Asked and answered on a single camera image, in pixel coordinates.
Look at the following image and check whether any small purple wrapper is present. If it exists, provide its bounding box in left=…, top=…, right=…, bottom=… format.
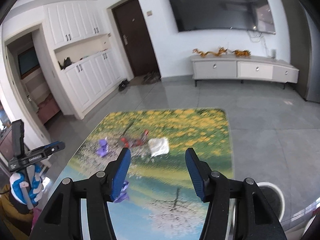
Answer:
left=96, top=137, right=110, bottom=158

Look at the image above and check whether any landscape print table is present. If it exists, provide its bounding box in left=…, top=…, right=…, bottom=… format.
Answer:
left=46, top=107, right=237, bottom=240

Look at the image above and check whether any white round bin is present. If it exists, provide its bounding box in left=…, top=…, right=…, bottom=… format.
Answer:
left=231, top=182, right=285, bottom=230

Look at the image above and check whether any dark framed window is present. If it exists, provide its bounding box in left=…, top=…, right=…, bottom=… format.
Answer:
left=17, top=47, right=40, bottom=78

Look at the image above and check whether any white television console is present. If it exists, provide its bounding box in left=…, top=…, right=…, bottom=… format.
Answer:
left=190, top=54, right=300, bottom=90

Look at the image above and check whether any white paper bag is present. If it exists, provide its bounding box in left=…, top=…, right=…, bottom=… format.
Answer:
left=147, top=137, right=171, bottom=157

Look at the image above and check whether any yellow cloth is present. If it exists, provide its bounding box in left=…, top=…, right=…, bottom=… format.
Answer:
left=0, top=184, right=34, bottom=234

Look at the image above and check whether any pair of brown shoes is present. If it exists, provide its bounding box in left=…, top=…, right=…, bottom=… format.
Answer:
left=142, top=71, right=160, bottom=85

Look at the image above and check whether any red snack wrapper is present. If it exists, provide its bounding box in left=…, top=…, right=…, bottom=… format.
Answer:
left=120, top=129, right=150, bottom=148

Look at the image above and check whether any pink cloth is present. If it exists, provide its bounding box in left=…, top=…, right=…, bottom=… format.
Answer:
left=32, top=207, right=42, bottom=230

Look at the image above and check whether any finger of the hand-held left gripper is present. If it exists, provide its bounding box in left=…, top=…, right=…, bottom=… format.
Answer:
left=37, top=141, right=66, bottom=156

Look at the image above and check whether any white wall cabinet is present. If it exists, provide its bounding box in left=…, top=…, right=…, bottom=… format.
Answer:
left=44, top=0, right=134, bottom=120

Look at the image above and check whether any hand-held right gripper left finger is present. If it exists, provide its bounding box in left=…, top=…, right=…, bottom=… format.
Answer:
left=29, top=147, right=132, bottom=240

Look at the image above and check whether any pink bed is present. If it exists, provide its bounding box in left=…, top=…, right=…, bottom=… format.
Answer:
left=37, top=94, right=60, bottom=124

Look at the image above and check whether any grey refrigerator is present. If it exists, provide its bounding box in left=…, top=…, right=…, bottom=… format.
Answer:
left=279, top=0, right=320, bottom=103

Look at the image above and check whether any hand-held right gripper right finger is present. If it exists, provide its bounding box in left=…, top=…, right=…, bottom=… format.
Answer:
left=184, top=147, right=288, bottom=240

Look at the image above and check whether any black wall television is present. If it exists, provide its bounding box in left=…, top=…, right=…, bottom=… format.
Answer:
left=164, top=0, right=277, bottom=35

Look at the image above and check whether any black handbag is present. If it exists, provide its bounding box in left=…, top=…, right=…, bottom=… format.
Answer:
left=59, top=57, right=73, bottom=69

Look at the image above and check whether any person's left hand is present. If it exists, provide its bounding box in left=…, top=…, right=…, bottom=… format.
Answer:
left=9, top=164, right=43, bottom=205

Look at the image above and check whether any white television cable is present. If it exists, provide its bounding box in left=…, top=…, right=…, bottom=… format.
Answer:
left=247, top=29, right=273, bottom=56

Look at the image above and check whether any dark brown entrance door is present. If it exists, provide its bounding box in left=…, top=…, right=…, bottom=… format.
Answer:
left=111, top=0, right=161, bottom=78

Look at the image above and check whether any golden dragon figurine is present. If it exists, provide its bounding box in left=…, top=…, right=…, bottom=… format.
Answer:
left=214, top=46, right=232, bottom=56
left=192, top=48, right=215, bottom=58

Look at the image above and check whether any golden tiger figurine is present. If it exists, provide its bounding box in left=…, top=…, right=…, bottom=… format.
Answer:
left=232, top=49, right=252, bottom=57

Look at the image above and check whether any large purple wrapper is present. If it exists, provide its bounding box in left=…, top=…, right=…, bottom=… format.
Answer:
left=114, top=180, right=130, bottom=204

